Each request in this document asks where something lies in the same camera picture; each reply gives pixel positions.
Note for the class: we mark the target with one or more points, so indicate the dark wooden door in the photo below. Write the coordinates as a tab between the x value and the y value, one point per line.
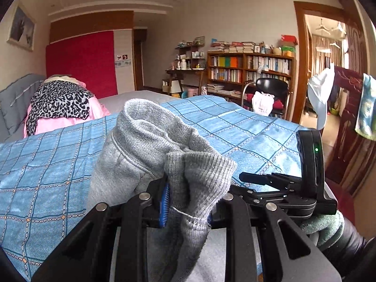
139	61

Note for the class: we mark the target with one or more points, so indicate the wooden door frame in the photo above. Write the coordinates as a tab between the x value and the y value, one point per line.
299	64

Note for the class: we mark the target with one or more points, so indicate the carved wooden door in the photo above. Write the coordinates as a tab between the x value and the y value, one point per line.
346	108

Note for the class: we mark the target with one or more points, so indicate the red box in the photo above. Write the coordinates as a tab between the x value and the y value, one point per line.
289	39

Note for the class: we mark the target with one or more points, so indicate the white bottle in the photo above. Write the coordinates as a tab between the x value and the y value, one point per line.
183	64

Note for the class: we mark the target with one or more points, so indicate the person's right forearm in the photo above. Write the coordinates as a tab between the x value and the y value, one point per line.
352	241

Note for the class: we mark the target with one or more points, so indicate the black chair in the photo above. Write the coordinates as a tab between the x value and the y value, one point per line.
271	85

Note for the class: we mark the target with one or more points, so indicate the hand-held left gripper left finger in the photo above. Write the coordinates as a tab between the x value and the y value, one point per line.
165	205

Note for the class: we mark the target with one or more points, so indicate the white cloth bag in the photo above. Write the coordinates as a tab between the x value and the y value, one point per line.
263	104

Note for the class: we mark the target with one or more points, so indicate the pink bin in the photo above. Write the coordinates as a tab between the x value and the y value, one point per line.
193	91

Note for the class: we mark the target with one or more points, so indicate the blue green towel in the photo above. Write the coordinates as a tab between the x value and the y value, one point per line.
365	108

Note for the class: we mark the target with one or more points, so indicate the blue checked bedsheet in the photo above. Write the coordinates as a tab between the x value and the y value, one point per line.
44	167

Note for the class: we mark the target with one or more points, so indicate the grey padded headboard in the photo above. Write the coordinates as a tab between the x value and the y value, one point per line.
14	100

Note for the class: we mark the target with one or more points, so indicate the brown overhead cabinet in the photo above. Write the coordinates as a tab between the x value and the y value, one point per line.
88	25

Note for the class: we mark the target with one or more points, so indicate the red and white wall sticker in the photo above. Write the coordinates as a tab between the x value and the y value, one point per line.
122	57

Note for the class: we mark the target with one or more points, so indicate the wooden bookshelf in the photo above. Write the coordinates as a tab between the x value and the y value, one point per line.
243	64

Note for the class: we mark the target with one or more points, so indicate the white storage box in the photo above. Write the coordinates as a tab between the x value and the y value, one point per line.
173	86

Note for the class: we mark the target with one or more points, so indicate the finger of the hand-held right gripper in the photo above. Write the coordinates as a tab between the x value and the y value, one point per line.
264	196
264	178

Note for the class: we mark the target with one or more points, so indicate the white hanging cap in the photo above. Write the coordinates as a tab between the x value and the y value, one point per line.
321	94

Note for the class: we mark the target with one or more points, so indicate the pink quilt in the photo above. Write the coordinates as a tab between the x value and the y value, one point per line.
97	108

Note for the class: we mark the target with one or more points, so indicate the small wooden desk shelf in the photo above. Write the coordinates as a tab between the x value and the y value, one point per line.
191	47

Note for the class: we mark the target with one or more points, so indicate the grey bed cover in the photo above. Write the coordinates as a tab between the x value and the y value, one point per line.
132	97

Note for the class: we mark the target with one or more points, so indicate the green and yellow boxes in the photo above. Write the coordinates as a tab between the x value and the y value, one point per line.
287	51

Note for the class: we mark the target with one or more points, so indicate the pile of books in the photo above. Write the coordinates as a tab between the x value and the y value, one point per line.
232	47

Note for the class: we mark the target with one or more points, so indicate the red cloth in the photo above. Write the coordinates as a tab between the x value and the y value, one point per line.
278	104

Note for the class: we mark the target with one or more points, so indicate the framed wall picture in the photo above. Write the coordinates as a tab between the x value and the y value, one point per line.
20	28

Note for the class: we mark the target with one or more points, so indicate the leopard print cloth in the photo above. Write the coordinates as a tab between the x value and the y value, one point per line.
58	100

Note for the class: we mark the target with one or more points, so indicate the wooden desk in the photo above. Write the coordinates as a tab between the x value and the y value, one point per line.
185	71

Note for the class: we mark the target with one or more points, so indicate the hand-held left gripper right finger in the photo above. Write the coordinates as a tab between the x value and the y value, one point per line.
235	226

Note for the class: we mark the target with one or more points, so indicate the grey sweatshirt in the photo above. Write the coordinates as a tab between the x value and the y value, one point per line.
141	141

